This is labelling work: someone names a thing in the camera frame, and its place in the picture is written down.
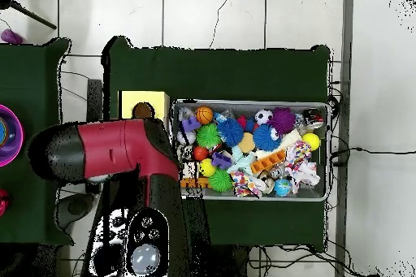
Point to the purple and pink bowl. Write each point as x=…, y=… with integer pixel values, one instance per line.
x=16, y=147

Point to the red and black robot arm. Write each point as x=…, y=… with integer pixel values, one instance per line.
x=107, y=150

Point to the black and white soccer ball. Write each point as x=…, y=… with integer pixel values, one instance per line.
x=263, y=116

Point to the crumpled colourful spotted paper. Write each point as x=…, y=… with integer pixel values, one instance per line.
x=302, y=166
x=245, y=184

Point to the purple spiky ball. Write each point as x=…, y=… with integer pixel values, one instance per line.
x=282, y=121

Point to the lavender building block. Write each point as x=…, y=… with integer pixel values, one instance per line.
x=190, y=124

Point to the dark green table cloth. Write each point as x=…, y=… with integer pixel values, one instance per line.
x=32, y=78
x=227, y=75

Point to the wooden box with three holes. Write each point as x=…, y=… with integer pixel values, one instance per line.
x=156, y=101

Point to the blue puffer ball with eye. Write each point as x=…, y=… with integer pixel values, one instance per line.
x=265, y=139

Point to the orange basketball toy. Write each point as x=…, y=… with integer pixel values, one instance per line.
x=204, y=115

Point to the green puffer ball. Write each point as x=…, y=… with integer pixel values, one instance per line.
x=208, y=135

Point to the long orange building block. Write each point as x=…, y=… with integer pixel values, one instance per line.
x=268, y=161

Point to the small purple object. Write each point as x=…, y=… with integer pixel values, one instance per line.
x=11, y=36

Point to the black tripod leg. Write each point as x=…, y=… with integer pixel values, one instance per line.
x=32, y=17

